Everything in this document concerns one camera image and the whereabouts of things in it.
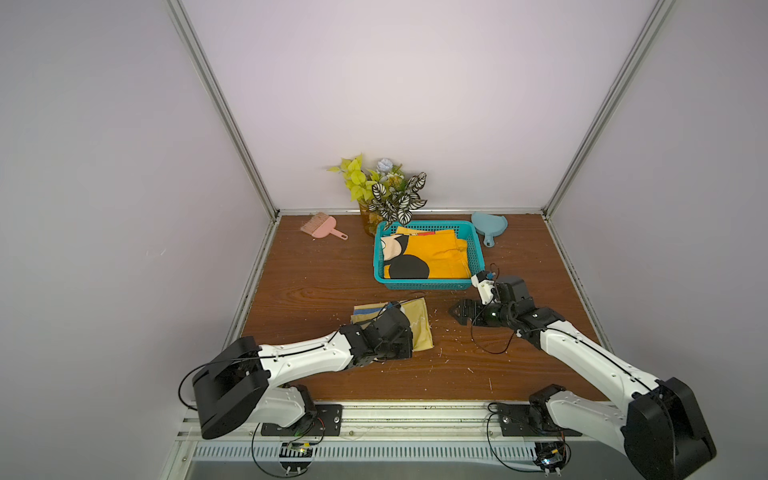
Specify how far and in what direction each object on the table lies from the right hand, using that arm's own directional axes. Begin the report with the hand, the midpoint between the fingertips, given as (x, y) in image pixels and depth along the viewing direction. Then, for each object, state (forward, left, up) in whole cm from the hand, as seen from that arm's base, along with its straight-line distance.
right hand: (461, 305), depth 83 cm
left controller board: (-35, +43, -13) cm, 57 cm away
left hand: (-11, +12, -4) cm, 17 cm away
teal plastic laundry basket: (+30, -6, -2) cm, 31 cm away
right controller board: (-33, -19, -12) cm, 40 cm away
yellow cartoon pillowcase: (+22, +13, -5) cm, 26 cm away
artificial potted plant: (+31, +22, +14) cm, 40 cm away
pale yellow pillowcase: (+2, +13, -8) cm, 15 cm away
